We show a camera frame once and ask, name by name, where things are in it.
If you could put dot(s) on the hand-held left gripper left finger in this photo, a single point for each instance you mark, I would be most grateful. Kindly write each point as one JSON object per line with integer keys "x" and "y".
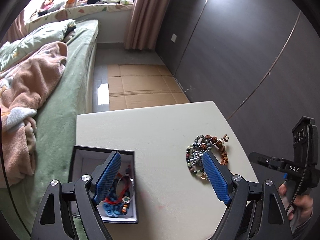
{"x": 108, "y": 177}

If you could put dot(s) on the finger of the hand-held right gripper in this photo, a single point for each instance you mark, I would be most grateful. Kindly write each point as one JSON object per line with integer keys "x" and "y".
{"x": 258, "y": 158}

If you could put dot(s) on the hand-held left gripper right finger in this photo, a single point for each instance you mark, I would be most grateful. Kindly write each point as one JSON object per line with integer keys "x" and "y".
{"x": 216, "y": 177}

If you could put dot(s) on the dark blue jewelry box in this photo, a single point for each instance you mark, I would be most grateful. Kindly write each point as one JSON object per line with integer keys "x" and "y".
{"x": 80, "y": 162}

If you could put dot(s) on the person's right hand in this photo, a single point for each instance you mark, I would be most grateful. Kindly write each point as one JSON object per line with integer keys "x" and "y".
{"x": 303, "y": 205}

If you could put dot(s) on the silver bangle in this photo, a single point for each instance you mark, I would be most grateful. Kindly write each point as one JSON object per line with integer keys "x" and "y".
{"x": 130, "y": 180}

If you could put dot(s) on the flower charm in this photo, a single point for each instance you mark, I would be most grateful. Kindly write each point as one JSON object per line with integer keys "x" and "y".
{"x": 125, "y": 199}

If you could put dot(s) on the bed with green sheet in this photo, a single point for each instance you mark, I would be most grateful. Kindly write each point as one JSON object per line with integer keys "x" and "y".
{"x": 65, "y": 110}

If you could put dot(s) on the flattened cardboard sheet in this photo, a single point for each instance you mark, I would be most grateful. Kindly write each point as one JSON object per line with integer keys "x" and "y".
{"x": 142, "y": 87}

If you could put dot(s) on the dark grey wardrobe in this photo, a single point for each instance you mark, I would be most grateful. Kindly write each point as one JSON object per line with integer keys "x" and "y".
{"x": 237, "y": 42}

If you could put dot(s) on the pink fleece blanket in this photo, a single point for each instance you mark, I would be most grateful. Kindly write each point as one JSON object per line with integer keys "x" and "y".
{"x": 32, "y": 80}

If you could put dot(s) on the floral pillow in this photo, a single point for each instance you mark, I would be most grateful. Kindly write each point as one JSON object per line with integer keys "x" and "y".
{"x": 37, "y": 36}

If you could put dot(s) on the pink curtain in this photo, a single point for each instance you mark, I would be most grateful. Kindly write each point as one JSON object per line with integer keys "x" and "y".
{"x": 147, "y": 15}

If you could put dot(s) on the floral window seat cushion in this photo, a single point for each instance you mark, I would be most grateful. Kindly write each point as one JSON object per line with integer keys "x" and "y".
{"x": 82, "y": 11}

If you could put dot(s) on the plush toy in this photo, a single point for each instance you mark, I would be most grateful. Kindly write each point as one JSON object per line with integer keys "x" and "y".
{"x": 48, "y": 6}

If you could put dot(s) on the wall socket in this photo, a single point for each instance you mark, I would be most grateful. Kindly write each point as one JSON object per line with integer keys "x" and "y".
{"x": 174, "y": 37}

